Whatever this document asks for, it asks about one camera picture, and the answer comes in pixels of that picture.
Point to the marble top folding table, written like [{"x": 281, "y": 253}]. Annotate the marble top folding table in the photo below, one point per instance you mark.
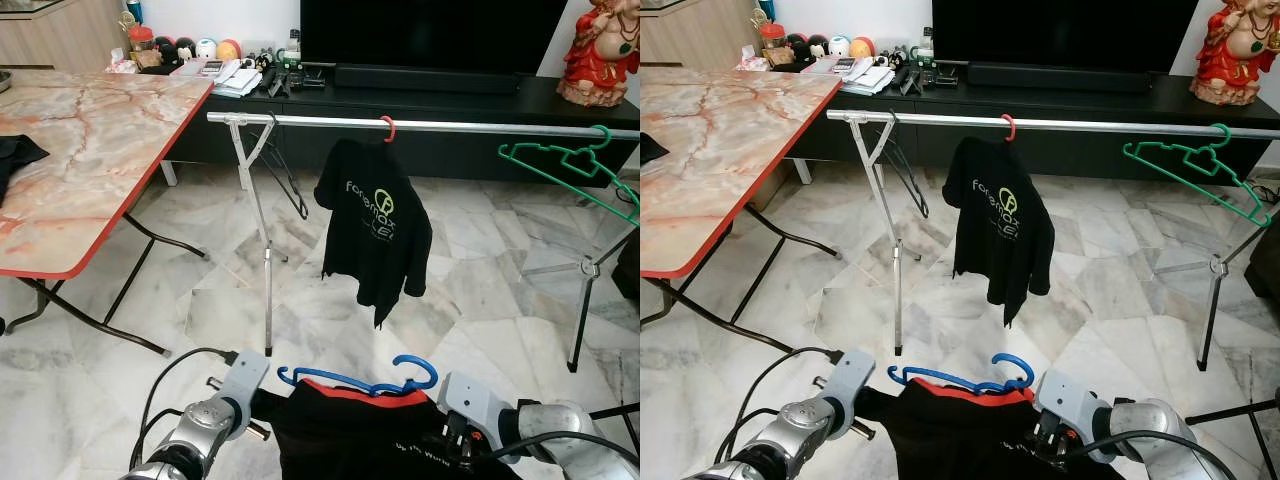
[
  {"x": 90, "y": 150},
  {"x": 720, "y": 150}
]

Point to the light wood sideboard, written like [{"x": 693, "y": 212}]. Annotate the light wood sideboard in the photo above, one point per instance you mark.
[
  {"x": 60, "y": 40},
  {"x": 700, "y": 40}
]

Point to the silver metal clothes rack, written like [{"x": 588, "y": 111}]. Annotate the silver metal clothes rack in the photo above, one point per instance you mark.
[
  {"x": 1080, "y": 124},
  {"x": 450, "y": 125}
]

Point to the red lid glass jar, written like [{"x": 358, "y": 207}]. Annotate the red lid glass jar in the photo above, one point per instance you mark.
[
  {"x": 773, "y": 45},
  {"x": 142, "y": 48}
]

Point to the black soundbar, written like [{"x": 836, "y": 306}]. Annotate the black soundbar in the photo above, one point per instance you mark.
[
  {"x": 1060, "y": 78},
  {"x": 430, "y": 80}
]

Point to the black plush ball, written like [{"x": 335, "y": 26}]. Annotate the black plush ball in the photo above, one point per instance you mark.
[
  {"x": 184, "y": 48},
  {"x": 164, "y": 48},
  {"x": 817, "y": 46},
  {"x": 796, "y": 46}
]

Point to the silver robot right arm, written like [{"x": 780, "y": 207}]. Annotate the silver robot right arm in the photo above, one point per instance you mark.
[
  {"x": 570, "y": 425},
  {"x": 1160, "y": 425}
]

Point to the blue gold trophy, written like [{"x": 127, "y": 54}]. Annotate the blue gold trophy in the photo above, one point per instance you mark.
[
  {"x": 766, "y": 10},
  {"x": 134, "y": 12}
]

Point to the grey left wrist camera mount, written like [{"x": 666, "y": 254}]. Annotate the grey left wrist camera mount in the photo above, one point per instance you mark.
[
  {"x": 850, "y": 378},
  {"x": 242, "y": 378}
]

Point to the plain black shirt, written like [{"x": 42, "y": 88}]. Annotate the plain black shirt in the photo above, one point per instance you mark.
[
  {"x": 18, "y": 165},
  {"x": 650, "y": 150}
]

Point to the stack of papers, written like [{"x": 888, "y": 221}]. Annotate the stack of papers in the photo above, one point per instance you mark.
[
  {"x": 850, "y": 76},
  {"x": 215, "y": 78}
]

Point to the red laughing buddha statue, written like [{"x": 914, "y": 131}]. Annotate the red laughing buddha statue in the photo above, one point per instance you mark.
[
  {"x": 595, "y": 60},
  {"x": 1235, "y": 60}
]

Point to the small black device box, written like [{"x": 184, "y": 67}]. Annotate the small black device box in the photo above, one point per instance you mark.
[
  {"x": 314, "y": 78},
  {"x": 945, "y": 76}
]

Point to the black shirt green logo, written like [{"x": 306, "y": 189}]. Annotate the black shirt green logo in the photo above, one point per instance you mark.
[
  {"x": 370, "y": 240},
  {"x": 1000, "y": 250}
]

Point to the red plastic hanger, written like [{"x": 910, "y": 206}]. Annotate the red plastic hanger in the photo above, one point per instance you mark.
[
  {"x": 391, "y": 128},
  {"x": 1012, "y": 127}
]

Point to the green mug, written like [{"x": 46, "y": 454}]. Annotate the green mug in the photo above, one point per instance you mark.
[
  {"x": 291, "y": 58},
  {"x": 923, "y": 55}
]

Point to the black shirt red collar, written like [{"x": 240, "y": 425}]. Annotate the black shirt red collar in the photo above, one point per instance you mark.
[
  {"x": 350, "y": 440},
  {"x": 960, "y": 440}
]

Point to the blue plastic hanger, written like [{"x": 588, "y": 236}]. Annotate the blue plastic hanger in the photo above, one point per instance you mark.
[
  {"x": 1015, "y": 361},
  {"x": 420, "y": 364}
]

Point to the black remote control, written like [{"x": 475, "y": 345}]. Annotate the black remote control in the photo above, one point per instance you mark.
[
  {"x": 290, "y": 84},
  {"x": 921, "y": 82},
  {"x": 273, "y": 82},
  {"x": 906, "y": 80}
]

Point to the black tv console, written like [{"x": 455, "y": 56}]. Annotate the black tv console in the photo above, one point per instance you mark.
[
  {"x": 450, "y": 150},
  {"x": 1080, "y": 155}
]

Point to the pink tissue pack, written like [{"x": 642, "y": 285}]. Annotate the pink tissue pack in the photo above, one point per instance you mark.
[
  {"x": 752, "y": 63},
  {"x": 122, "y": 66}
]

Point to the orange plush ball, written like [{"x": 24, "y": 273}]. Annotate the orange plush ball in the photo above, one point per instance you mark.
[
  {"x": 228, "y": 50},
  {"x": 861, "y": 48}
]

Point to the dark grey plastic hanger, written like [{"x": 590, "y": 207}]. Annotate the dark grey plastic hanger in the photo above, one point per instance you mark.
[
  {"x": 924, "y": 208},
  {"x": 303, "y": 208}
]

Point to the white blue plush ball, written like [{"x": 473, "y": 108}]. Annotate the white blue plush ball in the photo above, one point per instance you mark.
[
  {"x": 205, "y": 49},
  {"x": 838, "y": 47}
]

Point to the green plastic hanger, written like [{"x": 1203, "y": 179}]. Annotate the green plastic hanger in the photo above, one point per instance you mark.
[
  {"x": 575, "y": 158},
  {"x": 1195, "y": 155}
]

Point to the black flat television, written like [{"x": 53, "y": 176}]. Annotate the black flat television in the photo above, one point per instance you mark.
[
  {"x": 430, "y": 30},
  {"x": 1060, "y": 30}
]

